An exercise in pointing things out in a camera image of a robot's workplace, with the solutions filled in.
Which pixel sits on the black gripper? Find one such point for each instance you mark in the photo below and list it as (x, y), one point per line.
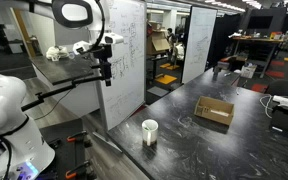
(103, 53)

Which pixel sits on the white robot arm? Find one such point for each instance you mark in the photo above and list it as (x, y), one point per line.
(26, 153)

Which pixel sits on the large whiteboard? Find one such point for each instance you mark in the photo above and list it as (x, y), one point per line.
(126, 92)

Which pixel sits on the white crumpled cloth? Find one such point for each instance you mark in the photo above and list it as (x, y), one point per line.
(54, 53)

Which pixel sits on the white mug brown base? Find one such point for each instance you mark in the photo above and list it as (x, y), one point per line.
(150, 136)

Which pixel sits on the orange clamp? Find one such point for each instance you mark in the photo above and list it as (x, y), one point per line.
(77, 136)

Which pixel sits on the open cardboard box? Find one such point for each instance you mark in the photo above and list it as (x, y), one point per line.
(215, 110)

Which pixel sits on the wooden workbench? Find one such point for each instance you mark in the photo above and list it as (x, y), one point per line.
(258, 51)

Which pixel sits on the black device on table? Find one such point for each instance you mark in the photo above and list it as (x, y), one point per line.
(287, 118)

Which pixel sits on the black camera mount rod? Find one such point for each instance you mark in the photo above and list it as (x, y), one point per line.
(74, 83)

